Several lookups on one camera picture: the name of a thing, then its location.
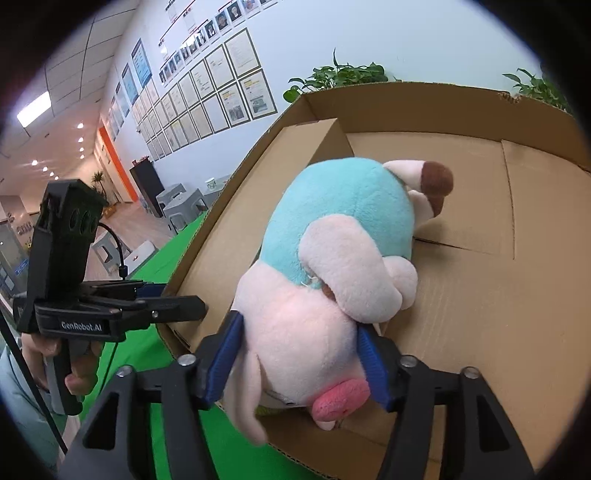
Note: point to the green potted plant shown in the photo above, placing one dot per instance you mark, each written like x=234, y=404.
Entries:
x=334, y=76
x=538, y=87

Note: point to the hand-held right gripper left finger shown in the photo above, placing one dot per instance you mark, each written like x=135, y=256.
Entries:
x=228, y=353

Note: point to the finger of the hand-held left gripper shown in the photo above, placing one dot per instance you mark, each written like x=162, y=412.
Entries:
x=147, y=290
x=178, y=308

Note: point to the person's left hand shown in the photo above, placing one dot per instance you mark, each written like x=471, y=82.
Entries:
x=76, y=369

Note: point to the row of portrait photos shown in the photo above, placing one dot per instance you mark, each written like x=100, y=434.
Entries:
x=207, y=27

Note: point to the grey metal stool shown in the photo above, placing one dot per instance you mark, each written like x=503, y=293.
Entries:
x=170, y=191
x=184, y=210

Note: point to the green table cloth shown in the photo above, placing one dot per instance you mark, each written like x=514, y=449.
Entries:
x=152, y=369

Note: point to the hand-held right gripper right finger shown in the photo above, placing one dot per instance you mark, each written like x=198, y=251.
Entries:
x=371, y=357

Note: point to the white plastic stool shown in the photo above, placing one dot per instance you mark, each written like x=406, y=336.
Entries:
x=105, y=247

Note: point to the light blue sleeve forearm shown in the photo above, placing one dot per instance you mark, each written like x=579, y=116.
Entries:
x=23, y=392

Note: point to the black cabinet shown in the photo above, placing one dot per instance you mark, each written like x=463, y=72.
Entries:
x=147, y=182

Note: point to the blue wall poster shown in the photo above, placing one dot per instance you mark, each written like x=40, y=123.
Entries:
x=141, y=62
x=129, y=83

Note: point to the pink and teal plush toy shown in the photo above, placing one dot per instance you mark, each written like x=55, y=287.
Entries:
x=332, y=277

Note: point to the cardboard box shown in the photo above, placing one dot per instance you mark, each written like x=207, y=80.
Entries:
x=461, y=277

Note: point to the wall of framed certificates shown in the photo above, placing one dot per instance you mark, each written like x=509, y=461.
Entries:
x=203, y=106

